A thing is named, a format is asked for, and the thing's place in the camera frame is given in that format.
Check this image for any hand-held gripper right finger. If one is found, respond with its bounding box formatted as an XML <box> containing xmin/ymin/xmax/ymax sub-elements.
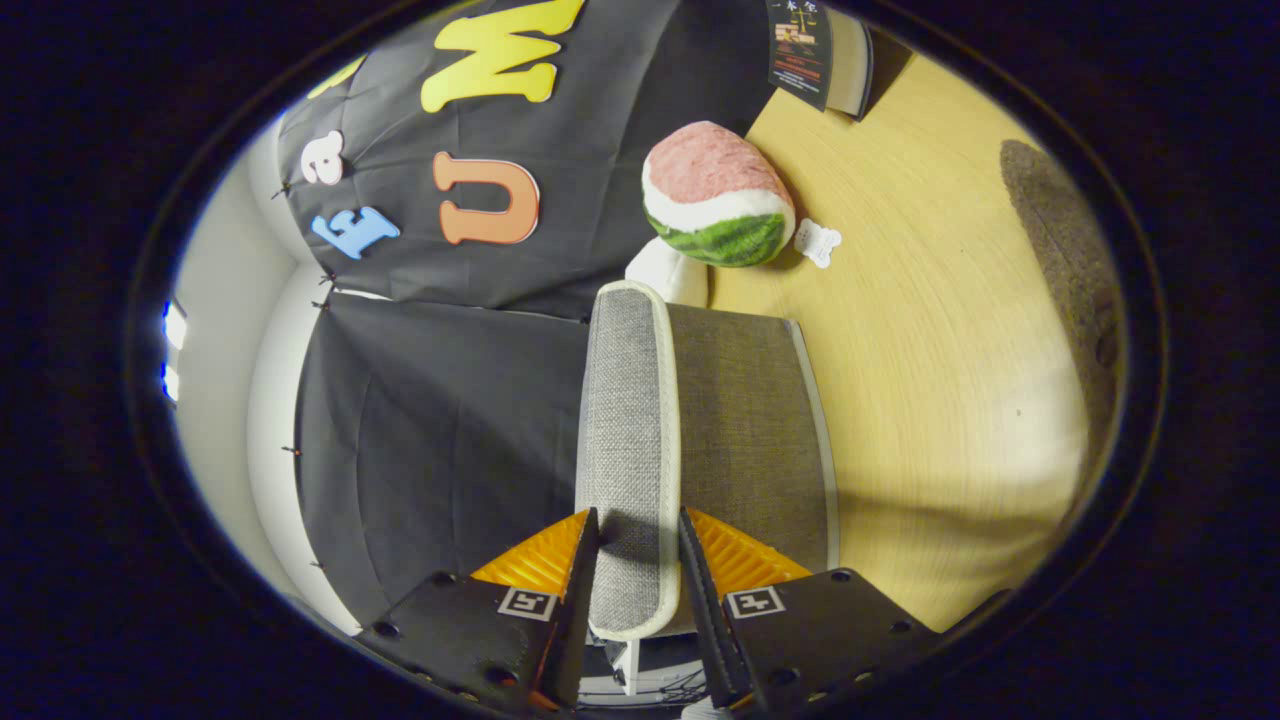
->
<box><xmin>678</xmin><ymin>506</ymin><xmax>946</xmax><ymax>717</ymax></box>

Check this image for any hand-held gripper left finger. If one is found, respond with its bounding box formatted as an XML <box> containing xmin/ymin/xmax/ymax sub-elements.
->
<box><xmin>355</xmin><ymin>507</ymin><xmax>601</xmax><ymax>717</ymax></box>

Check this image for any grey fabric storage box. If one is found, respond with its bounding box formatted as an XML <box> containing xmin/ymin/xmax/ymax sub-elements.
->
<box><xmin>575</xmin><ymin>280</ymin><xmax>841</xmax><ymax>641</ymax></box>

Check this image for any brown fuzzy slipper shoe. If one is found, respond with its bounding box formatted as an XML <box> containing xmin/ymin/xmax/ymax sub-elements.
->
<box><xmin>1000</xmin><ymin>139</ymin><xmax>1123</xmax><ymax>481</ymax></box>

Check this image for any black backdrop cloth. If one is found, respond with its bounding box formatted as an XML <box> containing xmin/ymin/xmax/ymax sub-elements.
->
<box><xmin>275</xmin><ymin>0</ymin><xmax>791</xmax><ymax>631</ymax></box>

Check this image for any white plush toy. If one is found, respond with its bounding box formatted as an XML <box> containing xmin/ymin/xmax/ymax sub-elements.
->
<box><xmin>625</xmin><ymin>238</ymin><xmax>709</xmax><ymax>309</ymax></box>

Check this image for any row of black clips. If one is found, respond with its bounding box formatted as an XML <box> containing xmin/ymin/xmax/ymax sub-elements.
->
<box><xmin>278</xmin><ymin>180</ymin><xmax>336</xmax><ymax>573</ymax></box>

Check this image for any watermelon slice plush toy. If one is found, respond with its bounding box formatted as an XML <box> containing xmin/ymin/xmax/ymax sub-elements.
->
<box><xmin>641</xmin><ymin>120</ymin><xmax>843</xmax><ymax>269</ymax></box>

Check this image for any black cover book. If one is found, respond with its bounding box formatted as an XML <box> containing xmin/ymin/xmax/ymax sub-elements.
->
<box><xmin>766</xmin><ymin>0</ymin><xmax>876</xmax><ymax>119</ymax></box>

